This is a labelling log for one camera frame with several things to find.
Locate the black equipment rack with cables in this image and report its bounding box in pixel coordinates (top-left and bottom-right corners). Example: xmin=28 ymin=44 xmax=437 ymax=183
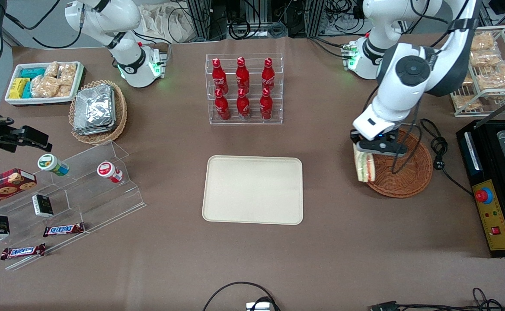
xmin=185 ymin=0 xmax=365 ymax=41

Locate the beige plastic tray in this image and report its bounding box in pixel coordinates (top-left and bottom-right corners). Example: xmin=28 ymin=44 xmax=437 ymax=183
xmin=202 ymin=155 xmax=304 ymax=225

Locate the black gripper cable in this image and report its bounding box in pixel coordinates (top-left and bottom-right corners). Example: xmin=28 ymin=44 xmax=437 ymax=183
xmin=390 ymin=98 xmax=422 ymax=175

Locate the beige cloth bag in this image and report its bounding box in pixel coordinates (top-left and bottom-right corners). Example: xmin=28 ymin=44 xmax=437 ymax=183
xmin=137 ymin=3 xmax=195 ymax=44

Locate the black cable bundle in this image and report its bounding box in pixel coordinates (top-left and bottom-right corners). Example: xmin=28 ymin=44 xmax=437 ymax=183
xmin=368 ymin=287 xmax=505 ymax=311

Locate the grey metal bar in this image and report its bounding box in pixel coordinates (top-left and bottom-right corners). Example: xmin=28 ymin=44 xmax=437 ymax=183
xmin=477 ymin=89 xmax=505 ymax=130

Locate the oval tan wicker basket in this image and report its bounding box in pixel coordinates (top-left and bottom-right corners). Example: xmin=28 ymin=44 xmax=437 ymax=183
xmin=69 ymin=79 xmax=128 ymax=146

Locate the brown snickers bar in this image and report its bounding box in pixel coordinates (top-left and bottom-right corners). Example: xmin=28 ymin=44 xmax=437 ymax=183
xmin=0 ymin=243 xmax=47 ymax=261
xmin=43 ymin=222 xmax=86 ymax=238

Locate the clear acrylic bottle rack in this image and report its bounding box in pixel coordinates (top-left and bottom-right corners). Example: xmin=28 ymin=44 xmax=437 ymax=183
xmin=205 ymin=54 xmax=284 ymax=126

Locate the red plaid cookie box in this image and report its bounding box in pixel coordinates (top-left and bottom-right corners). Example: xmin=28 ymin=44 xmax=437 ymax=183
xmin=0 ymin=168 xmax=38 ymax=212

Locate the green lid yogurt cup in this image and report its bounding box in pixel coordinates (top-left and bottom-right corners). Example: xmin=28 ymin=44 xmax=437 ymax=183
xmin=37 ymin=153 xmax=70 ymax=177

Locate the red cola bottle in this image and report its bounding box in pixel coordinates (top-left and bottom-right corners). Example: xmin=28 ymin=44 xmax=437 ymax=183
xmin=214 ymin=89 xmax=231 ymax=121
xmin=236 ymin=57 xmax=250 ymax=92
xmin=236 ymin=89 xmax=251 ymax=121
xmin=212 ymin=58 xmax=229 ymax=94
xmin=261 ymin=57 xmax=276 ymax=91
xmin=259 ymin=88 xmax=274 ymax=121

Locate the red emergency stop button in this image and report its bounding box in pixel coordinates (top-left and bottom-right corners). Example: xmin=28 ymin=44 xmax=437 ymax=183
xmin=475 ymin=187 xmax=494 ymax=205

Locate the yellow snack packet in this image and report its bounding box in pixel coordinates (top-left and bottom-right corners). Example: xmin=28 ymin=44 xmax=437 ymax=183
xmin=9 ymin=78 xmax=30 ymax=99

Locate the yellow control panel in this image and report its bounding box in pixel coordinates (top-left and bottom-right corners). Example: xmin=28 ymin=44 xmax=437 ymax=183
xmin=471 ymin=179 xmax=505 ymax=252

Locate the white rectangular snack tray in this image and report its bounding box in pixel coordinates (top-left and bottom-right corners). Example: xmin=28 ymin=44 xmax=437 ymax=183
xmin=4 ymin=61 xmax=85 ymax=107

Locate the black looped cable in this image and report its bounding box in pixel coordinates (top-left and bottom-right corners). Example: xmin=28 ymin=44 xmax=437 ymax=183
xmin=202 ymin=282 xmax=280 ymax=311

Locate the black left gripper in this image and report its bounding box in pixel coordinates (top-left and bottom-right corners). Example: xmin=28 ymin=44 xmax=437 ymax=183
xmin=350 ymin=128 xmax=403 ymax=150

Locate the triangular sandwich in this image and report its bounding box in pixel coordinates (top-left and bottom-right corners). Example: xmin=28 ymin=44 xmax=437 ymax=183
xmin=353 ymin=144 xmax=376 ymax=184

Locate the clear acrylic stepped stand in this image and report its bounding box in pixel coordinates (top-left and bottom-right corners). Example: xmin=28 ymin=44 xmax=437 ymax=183
xmin=0 ymin=140 xmax=147 ymax=272

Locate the red lid yogurt cup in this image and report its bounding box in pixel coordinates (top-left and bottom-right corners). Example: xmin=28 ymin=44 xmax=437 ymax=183
xmin=96 ymin=161 xmax=124 ymax=184

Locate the round brown wicker basket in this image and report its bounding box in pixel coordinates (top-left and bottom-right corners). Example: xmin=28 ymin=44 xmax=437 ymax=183
xmin=363 ymin=127 xmax=434 ymax=199

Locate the silver foil pouch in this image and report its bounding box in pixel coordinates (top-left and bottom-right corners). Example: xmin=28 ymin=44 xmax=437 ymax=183
xmin=73 ymin=119 xmax=118 ymax=136
xmin=74 ymin=84 xmax=115 ymax=129

